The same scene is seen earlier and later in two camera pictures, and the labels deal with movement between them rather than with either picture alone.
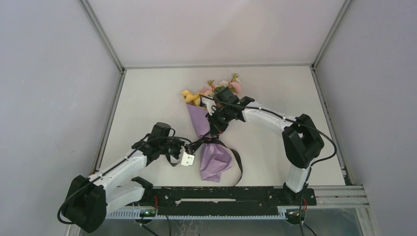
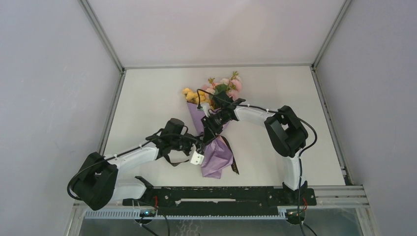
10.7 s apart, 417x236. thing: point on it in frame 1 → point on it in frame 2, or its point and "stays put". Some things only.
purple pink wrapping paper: x=215 y=158 stays put
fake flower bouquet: x=193 y=98 stays put
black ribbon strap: x=216 y=137 → x=233 y=165
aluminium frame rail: x=353 y=196 stays put
